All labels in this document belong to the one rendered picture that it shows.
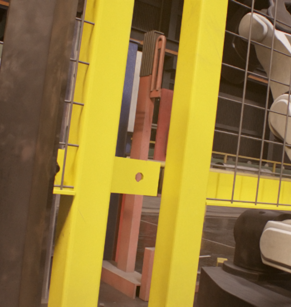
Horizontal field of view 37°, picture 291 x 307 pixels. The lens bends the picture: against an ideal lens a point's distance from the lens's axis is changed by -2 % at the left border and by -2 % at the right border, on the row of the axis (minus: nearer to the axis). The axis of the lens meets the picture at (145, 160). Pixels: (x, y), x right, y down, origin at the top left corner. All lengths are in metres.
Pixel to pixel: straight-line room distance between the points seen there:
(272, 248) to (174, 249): 0.54
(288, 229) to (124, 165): 0.59
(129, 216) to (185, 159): 1.02
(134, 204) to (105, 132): 1.07
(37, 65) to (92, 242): 0.27
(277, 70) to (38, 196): 1.03
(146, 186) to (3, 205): 0.33
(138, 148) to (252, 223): 0.56
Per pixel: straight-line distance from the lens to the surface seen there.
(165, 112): 7.97
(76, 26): 1.39
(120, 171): 0.62
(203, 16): 0.67
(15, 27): 0.36
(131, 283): 1.53
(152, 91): 1.63
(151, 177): 0.65
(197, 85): 0.64
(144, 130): 1.62
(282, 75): 1.27
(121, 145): 1.82
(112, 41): 0.57
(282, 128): 1.16
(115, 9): 0.58
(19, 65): 0.36
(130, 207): 1.63
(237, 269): 1.26
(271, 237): 1.15
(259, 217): 1.26
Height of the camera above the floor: 0.43
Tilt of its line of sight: 1 degrees up
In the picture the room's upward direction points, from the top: 7 degrees clockwise
